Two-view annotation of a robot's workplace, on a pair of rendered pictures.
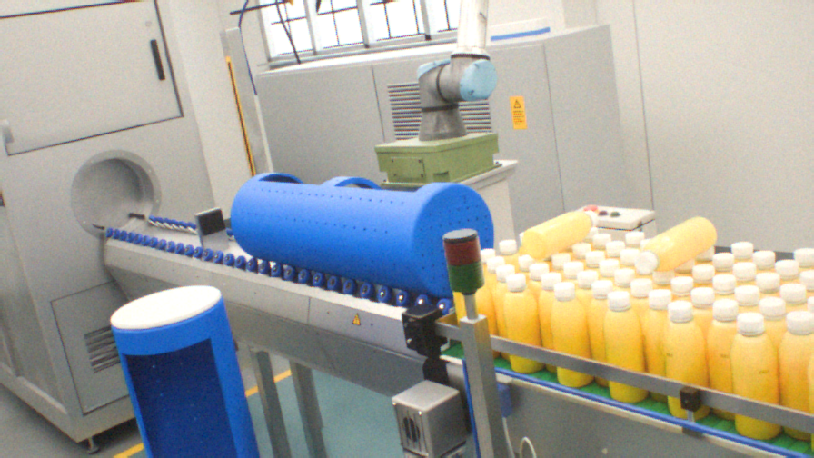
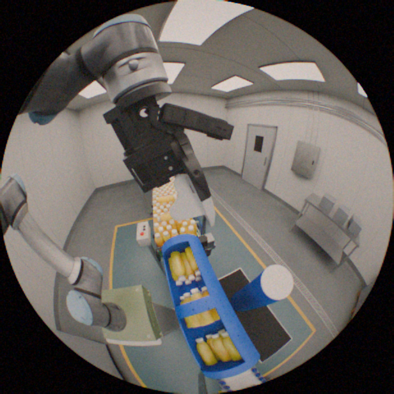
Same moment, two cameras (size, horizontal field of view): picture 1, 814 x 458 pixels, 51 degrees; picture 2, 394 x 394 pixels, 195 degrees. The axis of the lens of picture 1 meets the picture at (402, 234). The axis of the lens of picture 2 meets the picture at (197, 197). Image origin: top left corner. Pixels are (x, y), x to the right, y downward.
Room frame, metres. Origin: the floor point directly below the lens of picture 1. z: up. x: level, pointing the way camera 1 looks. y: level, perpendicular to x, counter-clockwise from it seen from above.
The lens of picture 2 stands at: (2.39, 0.14, 1.82)
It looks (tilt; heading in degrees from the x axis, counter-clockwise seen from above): 33 degrees down; 199
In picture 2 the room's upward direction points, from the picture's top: straight up
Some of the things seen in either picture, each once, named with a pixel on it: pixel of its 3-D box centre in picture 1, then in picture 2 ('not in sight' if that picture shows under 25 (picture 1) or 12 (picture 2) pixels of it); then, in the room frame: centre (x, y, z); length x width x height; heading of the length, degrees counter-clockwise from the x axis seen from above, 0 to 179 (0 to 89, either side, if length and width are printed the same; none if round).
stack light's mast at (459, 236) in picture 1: (466, 276); not in sight; (1.44, -0.10, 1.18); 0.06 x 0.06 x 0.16
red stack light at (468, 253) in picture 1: (461, 249); not in sight; (1.44, -0.10, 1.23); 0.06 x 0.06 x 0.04
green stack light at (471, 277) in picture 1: (465, 273); not in sight; (1.44, -0.10, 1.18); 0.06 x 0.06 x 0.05
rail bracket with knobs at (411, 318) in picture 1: (426, 330); (202, 242); (1.81, -0.02, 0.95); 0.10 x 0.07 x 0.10; 128
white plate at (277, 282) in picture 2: (166, 306); (277, 281); (2.08, 0.63, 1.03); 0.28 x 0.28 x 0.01
